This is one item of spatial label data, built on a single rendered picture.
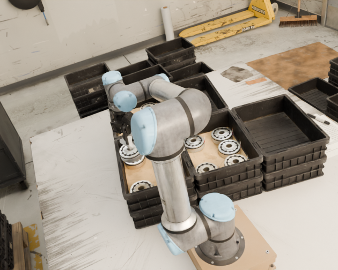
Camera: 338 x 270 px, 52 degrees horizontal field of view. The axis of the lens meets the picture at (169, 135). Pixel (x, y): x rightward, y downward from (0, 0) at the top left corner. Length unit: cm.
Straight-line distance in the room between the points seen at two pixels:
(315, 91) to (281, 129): 139
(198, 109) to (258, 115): 97
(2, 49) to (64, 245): 338
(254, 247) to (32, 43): 388
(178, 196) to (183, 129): 23
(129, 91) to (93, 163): 82
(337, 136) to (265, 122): 38
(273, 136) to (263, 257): 64
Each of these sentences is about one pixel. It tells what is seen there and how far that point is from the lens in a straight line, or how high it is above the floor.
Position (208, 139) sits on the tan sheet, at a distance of 174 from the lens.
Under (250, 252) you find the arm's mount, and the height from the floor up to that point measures 79.
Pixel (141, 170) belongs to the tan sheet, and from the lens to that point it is 164.
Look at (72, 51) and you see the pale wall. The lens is 477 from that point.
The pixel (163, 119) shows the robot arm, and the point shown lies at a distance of 88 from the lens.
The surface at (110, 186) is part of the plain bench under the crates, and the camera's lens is 181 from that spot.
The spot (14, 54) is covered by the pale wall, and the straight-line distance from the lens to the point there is 472.
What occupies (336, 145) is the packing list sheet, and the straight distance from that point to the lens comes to 192.
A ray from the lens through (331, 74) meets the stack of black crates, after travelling 318.
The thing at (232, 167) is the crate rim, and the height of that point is 93.
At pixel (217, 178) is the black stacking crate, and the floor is 87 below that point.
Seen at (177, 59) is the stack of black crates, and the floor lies 52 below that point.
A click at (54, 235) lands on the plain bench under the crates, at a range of 172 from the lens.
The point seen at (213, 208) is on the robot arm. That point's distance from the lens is 117.
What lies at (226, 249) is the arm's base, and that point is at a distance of 130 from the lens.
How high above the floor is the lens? 193
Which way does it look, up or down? 37 degrees down
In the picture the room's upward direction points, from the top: 12 degrees counter-clockwise
